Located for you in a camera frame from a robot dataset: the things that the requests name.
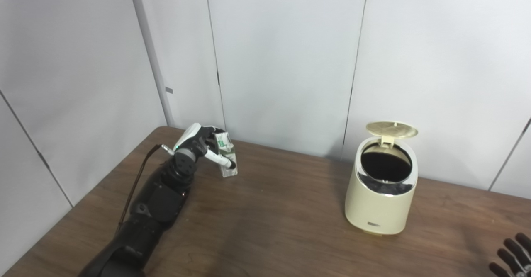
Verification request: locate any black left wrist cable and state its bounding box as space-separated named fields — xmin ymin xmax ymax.
xmin=117 ymin=143 xmax=175 ymax=232

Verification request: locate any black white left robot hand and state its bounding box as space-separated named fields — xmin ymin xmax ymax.
xmin=173 ymin=123 xmax=237 ymax=170

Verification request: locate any cream round bin lid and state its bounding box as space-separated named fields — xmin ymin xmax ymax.
xmin=366 ymin=121 xmax=419 ymax=147

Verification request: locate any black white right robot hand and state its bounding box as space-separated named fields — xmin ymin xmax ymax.
xmin=489 ymin=233 xmax=531 ymax=277

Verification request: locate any white green milk carton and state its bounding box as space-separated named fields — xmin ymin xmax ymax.
xmin=212 ymin=131 xmax=238 ymax=178

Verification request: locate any cream-colored round bin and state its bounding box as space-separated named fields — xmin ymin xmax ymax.
xmin=345 ymin=136 xmax=419 ymax=235

